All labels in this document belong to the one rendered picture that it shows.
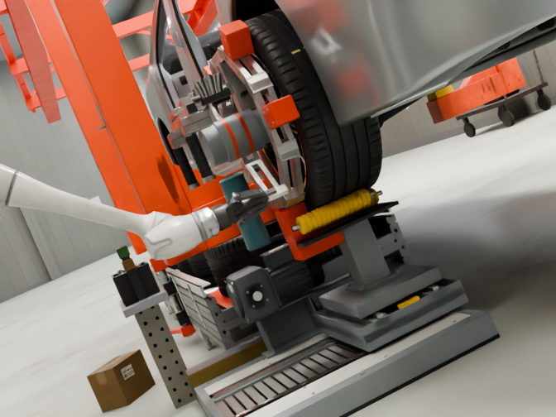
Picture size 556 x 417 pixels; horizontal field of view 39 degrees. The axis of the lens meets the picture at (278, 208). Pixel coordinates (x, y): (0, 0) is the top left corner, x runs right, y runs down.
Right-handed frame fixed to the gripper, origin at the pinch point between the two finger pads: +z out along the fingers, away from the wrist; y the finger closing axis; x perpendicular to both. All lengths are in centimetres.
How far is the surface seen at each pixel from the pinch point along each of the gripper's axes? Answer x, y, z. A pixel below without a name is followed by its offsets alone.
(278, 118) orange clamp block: 3.3, 24.2, 5.3
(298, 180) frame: 2.9, -2.1, 8.6
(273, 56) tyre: 21.0, 31.2, 13.3
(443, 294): -37, -32, 35
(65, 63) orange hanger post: 261, -103, -26
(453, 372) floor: -64, -26, 20
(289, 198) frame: 2.8, -8.2, 5.1
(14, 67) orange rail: 835, -456, -53
